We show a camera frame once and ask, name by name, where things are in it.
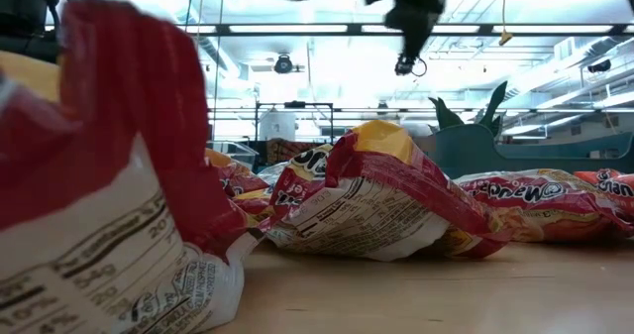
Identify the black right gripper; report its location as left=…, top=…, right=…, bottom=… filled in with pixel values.
left=360, top=0, right=447, bottom=60

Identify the noodle packet showing nutrition label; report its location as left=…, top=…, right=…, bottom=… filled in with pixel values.
left=264, top=119, right=514, bottom=264

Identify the orange red noodle packet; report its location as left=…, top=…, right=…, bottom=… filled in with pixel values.
left=205, top=148, right=271, bottom=199

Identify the bright orange noodle packet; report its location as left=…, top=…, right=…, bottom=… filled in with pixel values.
left=573, top=167, right=634, bottom=216

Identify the large red white noodle packet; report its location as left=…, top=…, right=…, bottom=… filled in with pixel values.
left=0, top=0, right=266, bottom=334

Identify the green leaf-shaped object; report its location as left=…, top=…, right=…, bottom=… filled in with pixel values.
left=427, top=80, right=509, bottom=138

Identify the teal plastic bin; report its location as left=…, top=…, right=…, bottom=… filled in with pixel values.
left=413, top=123, right=634, bottom=180

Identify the white cylinder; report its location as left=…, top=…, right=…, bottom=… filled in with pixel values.
left=259, top=110, right=297, bottom=143

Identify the patterned orange fabric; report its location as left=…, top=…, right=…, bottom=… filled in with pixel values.
left=265, top=138, right=321, bottom=166

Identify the yellow red beef noodle packet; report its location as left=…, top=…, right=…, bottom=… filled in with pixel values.
left=232, top=144, right=334, bottom=226

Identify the small black ceiling fixture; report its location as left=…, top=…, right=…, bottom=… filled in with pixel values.
left=586, top=58, right=613, bottom=74

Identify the clear plastic container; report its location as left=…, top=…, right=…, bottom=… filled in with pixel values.
left=206, top=140, right=261, bottom=172

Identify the black ceiling-mounted camera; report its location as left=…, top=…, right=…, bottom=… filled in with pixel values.
left=394, top=54, right=428, bottom=78

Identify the black overhead frame bar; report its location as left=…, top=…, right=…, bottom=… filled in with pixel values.
left=185, top=23, right=634, bottom=38

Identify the yellow hanging tag on cord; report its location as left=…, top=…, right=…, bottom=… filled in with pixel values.
left=497, top=0, right=514, bottom=48

